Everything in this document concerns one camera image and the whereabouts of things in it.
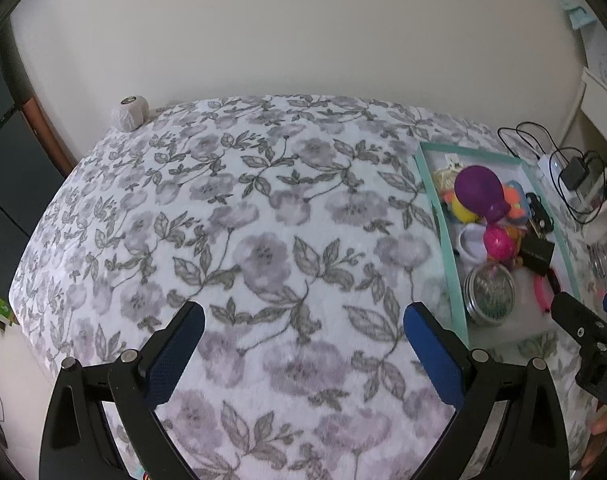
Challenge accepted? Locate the teal cardboard box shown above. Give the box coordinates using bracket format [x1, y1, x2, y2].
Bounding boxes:
[414, 141, 581, 348]

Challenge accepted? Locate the black toy car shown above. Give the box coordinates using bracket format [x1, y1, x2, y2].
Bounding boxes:
[525, 192, 554, 233]

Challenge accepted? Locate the teal paper scrap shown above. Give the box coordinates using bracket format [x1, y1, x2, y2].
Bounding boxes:
[561, 0, 597, 28]

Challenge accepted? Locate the white plastic chair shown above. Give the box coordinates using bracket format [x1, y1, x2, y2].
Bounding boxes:
[563, 67, 607, 241]

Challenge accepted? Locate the pink ball doll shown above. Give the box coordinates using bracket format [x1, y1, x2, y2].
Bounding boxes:
[483, 224, 527, 262]

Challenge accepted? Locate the pink toy watch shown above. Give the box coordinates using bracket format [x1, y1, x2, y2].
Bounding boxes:
[533, 267, 561, 313]

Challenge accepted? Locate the purple toy with yellow base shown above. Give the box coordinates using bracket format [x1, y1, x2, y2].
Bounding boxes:
[451, 165, 511, 226]

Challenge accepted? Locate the black charger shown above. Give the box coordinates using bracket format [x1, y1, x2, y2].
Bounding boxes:
[558, 156, 591, 192]

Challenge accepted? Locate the round tin with clear lid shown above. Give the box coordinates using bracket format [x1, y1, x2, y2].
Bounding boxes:
[463, 264, 517, 327]

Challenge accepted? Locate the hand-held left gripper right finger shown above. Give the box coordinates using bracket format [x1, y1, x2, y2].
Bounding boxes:
[403, 302, 570, 480]

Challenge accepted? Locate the brown wooden bed frame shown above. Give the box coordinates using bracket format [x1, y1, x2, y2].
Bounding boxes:
[21, 97, 77, 181]

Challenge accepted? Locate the white yarn ball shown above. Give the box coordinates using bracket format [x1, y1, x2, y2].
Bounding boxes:
[112, 95, 150, 132]

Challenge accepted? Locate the white power strip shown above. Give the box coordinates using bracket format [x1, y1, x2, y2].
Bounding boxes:
[537, 152, 567, 181]

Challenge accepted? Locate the cream plastic clip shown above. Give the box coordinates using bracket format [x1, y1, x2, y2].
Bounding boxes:
[433, 155, 461, 192]

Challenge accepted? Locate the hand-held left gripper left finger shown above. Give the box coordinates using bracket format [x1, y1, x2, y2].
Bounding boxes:
[38, 301, 206, 480]

